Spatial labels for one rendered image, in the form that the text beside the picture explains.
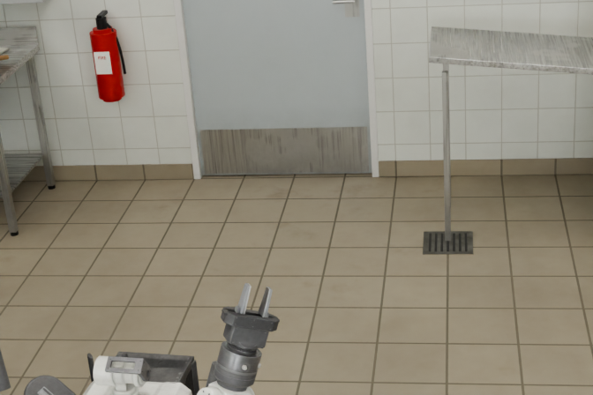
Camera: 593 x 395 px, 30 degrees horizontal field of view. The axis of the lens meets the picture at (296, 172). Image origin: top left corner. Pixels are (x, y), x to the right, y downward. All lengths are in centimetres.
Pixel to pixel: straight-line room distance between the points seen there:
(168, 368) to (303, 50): 374
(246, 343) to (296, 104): 413
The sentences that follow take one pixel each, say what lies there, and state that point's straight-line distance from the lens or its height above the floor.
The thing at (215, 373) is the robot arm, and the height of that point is 130.
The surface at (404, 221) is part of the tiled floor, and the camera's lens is 589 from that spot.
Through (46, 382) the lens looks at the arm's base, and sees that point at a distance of 273.
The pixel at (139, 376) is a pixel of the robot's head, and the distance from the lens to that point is 256.
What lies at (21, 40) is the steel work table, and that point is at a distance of 654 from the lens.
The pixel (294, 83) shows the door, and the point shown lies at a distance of 632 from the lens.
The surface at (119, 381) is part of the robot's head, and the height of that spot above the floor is 118.
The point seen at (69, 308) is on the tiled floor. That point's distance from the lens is 540.
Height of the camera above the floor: 258
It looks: 23 degrees down
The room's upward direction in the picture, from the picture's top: 4 degrees counter-clockwise
